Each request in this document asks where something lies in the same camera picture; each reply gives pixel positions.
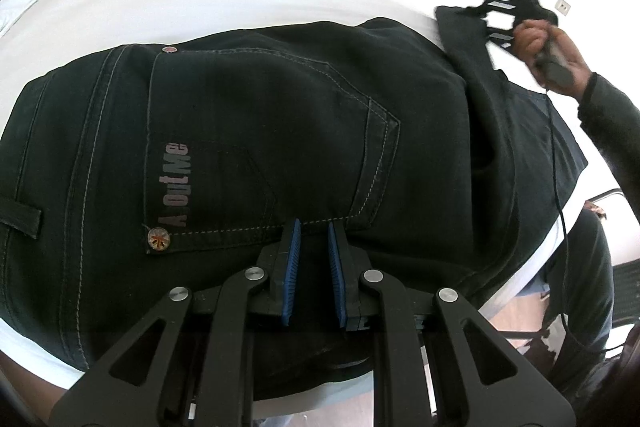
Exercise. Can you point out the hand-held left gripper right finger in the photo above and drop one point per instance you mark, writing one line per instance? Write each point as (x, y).
(336, 279)

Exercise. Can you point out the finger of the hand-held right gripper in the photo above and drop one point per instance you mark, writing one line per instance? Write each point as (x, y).
(505, 14)

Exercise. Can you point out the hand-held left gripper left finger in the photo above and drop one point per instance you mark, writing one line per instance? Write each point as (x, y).
(292, 274)

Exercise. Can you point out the black denim pants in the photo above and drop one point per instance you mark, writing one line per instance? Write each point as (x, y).
(250, 132)

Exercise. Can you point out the person's right forearm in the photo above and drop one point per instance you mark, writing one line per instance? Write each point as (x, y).
(610, 132)

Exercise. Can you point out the person's right hand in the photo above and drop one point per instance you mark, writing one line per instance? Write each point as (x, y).
(572, 67)

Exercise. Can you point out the white wall socket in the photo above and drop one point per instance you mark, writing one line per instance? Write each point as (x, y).
(564, 6)

